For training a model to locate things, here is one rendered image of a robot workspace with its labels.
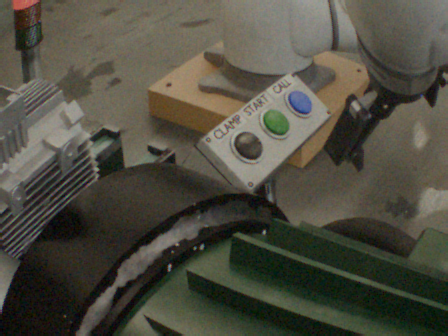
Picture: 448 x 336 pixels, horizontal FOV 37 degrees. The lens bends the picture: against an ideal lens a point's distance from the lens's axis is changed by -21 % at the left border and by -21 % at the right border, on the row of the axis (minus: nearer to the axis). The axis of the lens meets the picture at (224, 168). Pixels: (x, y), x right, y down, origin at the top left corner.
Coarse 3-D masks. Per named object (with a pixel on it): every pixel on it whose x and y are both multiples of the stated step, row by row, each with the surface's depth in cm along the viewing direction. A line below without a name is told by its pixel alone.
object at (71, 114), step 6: (24, 84) 94; (72, 102) 87; (66, 108) 86; (72, 108) 87; (78, 108) 87; (60, 114) 87; (66, 114) 86; (72, 114) 87; (78, 114) 87; (66, 120) 87; (72, 120) 86; (78, 120) 87; (66, 126) 88; (72, 126) 88
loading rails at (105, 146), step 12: (96, 132) 112; (108, 132) 112; (120, 132) 112; (96, 144) 111; (108, 144) 111; (120, 144) 113; (156, 144) 108; (108, 156) 112; (120, 156) 114; (144, 156) 108; (156, 156) 108; (168, 156) 106; (108, 168) 112; (120, 168) 115
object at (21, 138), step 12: (0, 96) 84; (0, 108) 84; (12, 108) 79; (24, 108) 81; (0, 120) 78; (12, 120) 80; (24, 120) 82; (0, 132) 78; (12, 132) 80; (24, 132) 82; (0, 144) 79; (12, 144) 81; (24, 144) 83; (0, 156) 79; (12, 156) 81; (0, 168) 80
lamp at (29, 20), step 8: (40, 0) 116; (24, 8) 114; (32, 8) 114; (40, 8) 117; (16, 16) 115; (24, 16) 114; (32, 16) 115; (40, 16) 118; (16, 24) 116; (24, 24) 116; (32, 24) 116
